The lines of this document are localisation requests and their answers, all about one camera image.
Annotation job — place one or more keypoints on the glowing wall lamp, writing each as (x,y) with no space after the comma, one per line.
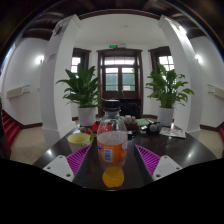
(39,60)
(198,58)

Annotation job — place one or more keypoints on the clear bottle with orange label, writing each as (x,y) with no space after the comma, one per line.
(112,150)

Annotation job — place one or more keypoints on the pale yellow cup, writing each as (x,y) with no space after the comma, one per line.
(77,141)

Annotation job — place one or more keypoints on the wooden tray with small jars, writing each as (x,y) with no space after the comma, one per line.
(130,124)

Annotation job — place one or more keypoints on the white printed magazine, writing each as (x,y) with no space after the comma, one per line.
(172,132)

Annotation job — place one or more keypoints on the black chair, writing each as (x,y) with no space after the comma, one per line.
(131,108)

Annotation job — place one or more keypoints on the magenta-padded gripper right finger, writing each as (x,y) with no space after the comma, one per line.
(166,166)

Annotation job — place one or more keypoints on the dark wooden double door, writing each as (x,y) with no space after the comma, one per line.
(120,76)

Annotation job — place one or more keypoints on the potted plant in white pot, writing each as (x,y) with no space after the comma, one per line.
(83,90)
(166,88)

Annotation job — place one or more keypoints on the white wall-mounted unit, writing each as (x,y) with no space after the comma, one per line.
(16,92)
(216,91)

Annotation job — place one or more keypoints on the green exit sign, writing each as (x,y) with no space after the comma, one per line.
(113,46)

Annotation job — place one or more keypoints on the dark-framed window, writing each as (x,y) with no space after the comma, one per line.
(165,61)
(76,63)

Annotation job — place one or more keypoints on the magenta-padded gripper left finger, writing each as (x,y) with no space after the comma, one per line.
(58,166)

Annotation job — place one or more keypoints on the green book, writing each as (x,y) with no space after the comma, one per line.
(142,122)

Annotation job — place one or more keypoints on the red box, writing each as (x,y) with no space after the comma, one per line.
(95,126)

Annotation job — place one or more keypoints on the white paper notice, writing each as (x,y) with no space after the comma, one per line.
(50,58)

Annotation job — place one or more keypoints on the black and grey headphones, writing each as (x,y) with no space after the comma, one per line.
(154,128)

